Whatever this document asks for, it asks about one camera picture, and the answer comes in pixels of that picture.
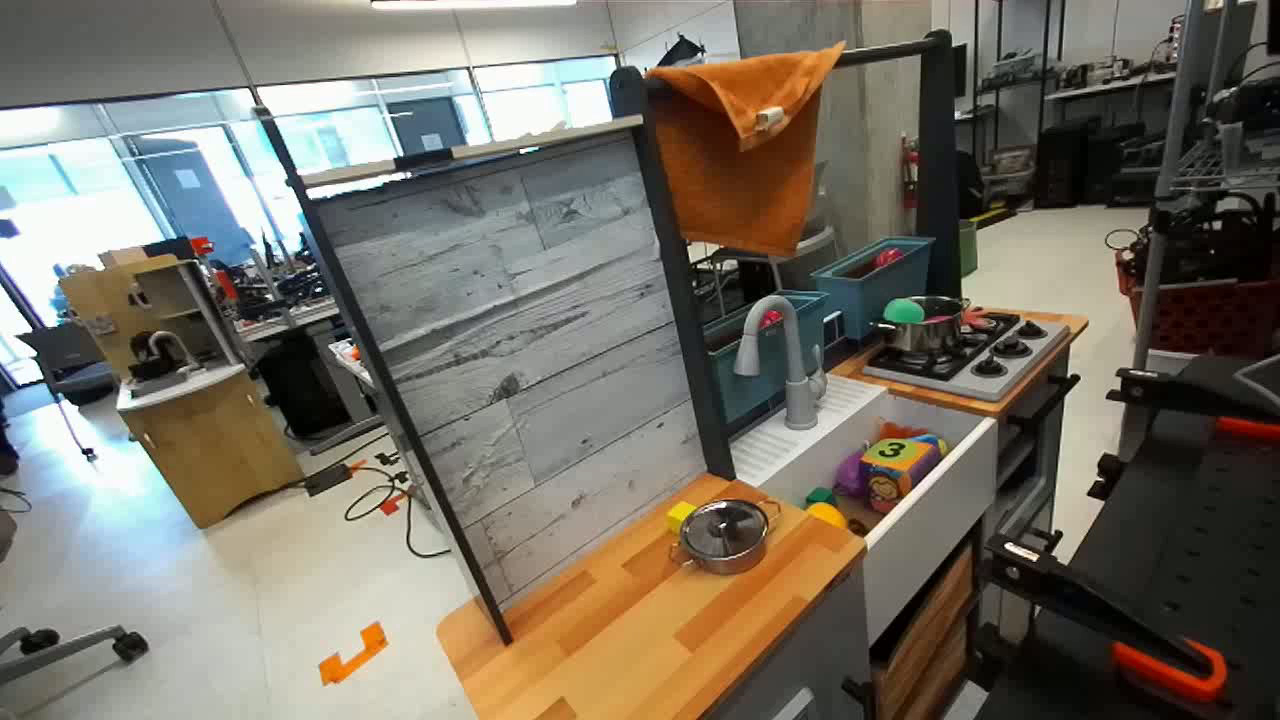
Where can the soft toy cube number three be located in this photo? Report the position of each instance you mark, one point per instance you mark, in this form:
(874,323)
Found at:
(899,465)

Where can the small yellow toy block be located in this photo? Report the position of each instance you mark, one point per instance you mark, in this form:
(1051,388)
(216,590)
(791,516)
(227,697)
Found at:
(683,513)

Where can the grey toy faucet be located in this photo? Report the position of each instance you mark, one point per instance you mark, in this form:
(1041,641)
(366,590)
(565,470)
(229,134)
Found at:
(804,393)

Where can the yellow plush toy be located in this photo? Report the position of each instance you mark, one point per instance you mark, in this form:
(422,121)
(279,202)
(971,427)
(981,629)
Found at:
(827,516)

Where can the wooden toy kitchen counter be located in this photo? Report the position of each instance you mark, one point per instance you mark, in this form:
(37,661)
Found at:
(642,625)

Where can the orange plush toy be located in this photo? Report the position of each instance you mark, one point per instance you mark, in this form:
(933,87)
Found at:
(901,434)

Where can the white sink basin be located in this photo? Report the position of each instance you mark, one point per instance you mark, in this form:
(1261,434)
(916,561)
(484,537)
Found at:
(933,523)

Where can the grey toy stove top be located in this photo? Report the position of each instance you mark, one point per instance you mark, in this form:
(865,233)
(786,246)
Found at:
(995,381)

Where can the teal plastic bin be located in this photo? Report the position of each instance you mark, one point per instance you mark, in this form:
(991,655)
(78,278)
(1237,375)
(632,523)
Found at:
(865,286)
(745,393)

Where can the grey wood-pattern back panel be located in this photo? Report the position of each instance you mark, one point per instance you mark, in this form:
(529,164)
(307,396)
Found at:
(521,360)

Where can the small steel pan with lid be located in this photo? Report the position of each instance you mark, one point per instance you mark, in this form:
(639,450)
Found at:
(726,537)

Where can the orange towel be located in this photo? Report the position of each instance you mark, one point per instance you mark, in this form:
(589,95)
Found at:
(743,175)

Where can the green ball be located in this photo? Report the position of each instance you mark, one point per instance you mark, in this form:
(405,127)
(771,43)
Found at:
(905,312)

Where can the red fire extinguisher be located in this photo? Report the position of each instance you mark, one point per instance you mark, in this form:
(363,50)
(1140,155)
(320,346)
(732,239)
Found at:
(912,169)

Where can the plywood cabinet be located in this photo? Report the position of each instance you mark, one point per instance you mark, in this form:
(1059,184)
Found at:
(213,441)

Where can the red cart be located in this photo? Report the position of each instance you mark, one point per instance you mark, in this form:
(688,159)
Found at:
(1205,312)

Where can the black work table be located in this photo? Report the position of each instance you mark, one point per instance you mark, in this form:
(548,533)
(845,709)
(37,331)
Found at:
(1187,561)

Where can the office chair base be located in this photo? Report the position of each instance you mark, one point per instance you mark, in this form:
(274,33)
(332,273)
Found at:
(80,646)

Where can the dark wall monitor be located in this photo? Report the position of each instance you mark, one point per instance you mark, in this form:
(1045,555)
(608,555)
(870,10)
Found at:
(427,127)

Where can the black metal frame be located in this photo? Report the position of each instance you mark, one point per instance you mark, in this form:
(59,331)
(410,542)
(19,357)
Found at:
(942,162)

